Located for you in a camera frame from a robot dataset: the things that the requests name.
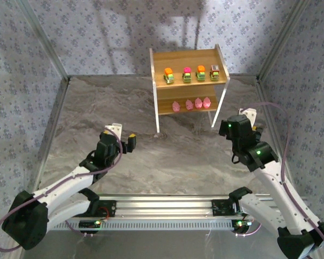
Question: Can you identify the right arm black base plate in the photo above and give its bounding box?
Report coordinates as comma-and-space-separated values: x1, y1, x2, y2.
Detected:
211, 199, 241, 217

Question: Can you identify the aluminium table edge rail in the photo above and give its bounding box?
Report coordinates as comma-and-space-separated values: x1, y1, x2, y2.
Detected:
255, 77, 298, 196
29, 77, 71, 197

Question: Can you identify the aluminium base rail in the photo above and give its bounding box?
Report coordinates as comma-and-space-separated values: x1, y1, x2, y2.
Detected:
17, 194, 313, 219

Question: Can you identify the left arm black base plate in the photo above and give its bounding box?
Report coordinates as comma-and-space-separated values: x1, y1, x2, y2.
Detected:
67, 200, 117, 218

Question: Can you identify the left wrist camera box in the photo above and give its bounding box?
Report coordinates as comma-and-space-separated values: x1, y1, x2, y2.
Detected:
104, 123, 123, 138

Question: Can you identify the aluminium frame post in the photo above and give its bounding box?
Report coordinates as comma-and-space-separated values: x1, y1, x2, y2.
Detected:
256, 0, 313, 81
16, 0, 71, 83

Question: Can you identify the green toy truck brown top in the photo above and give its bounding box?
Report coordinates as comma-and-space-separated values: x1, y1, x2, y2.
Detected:
210, 64, 220, 81

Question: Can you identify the grey slotted cable duct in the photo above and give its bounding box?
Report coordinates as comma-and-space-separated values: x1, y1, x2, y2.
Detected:
48, 219, 260, 231

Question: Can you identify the wooden shelf with white legs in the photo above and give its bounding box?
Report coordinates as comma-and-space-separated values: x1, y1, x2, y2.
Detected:
149, 44, 231, 134

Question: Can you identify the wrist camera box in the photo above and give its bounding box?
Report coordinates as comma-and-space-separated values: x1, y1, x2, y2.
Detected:
104, 123, 123, 138
238, 107, 257, 126

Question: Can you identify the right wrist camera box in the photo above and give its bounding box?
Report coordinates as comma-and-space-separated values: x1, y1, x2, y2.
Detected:
238, 107, 257, 126

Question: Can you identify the grey metal panel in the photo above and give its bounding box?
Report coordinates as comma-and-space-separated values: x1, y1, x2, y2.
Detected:
21, 229, 281, 259

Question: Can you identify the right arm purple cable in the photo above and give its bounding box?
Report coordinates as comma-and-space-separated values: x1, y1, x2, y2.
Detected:
232, 101, 324, 253

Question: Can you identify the green toy truck orange top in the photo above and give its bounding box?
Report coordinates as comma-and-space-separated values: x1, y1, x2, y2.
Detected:
195, 65, 207, 82
163, 67, 176, 85

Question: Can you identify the green toy truck pink top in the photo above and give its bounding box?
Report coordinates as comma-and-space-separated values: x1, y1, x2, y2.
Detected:
182, 66, 193, 84

